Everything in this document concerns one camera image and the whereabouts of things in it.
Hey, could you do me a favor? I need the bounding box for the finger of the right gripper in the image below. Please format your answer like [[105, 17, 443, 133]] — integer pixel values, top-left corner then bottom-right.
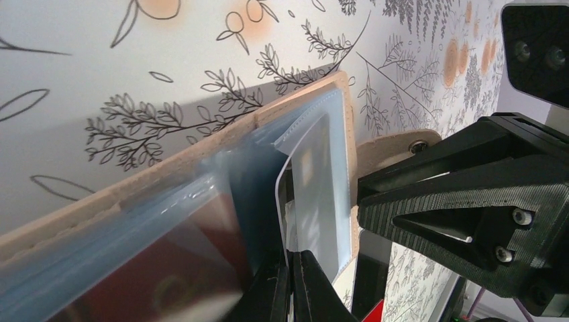
[[358, 154, 568, 297], [358, 112, 568, 200]]

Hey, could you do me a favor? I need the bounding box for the red card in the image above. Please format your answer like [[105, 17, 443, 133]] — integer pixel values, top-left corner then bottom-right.
[[51, 193, 252, 321], [362, 299, 384, 322]]

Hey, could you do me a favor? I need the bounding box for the beige leather card holder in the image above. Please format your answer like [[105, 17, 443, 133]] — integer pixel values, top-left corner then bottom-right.
[[1, 72, 441, 321]]

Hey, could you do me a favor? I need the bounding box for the floral patterned table mat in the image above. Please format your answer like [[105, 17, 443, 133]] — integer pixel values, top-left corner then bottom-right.
[[0, 0, 508, 322]]

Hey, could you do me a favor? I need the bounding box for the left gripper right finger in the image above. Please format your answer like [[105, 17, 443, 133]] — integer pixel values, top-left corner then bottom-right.
[[291, 250, 357, 321]]

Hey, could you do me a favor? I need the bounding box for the plain black card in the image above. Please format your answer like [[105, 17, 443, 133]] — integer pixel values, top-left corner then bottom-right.
[[352, 230, 392, 321]]

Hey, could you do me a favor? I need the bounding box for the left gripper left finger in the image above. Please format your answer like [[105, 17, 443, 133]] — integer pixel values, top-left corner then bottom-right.
[[224, 251, 290, 322]]

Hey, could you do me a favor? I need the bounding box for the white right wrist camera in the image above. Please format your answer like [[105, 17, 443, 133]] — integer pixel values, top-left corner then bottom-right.
[[500, 1, 568, 134]]

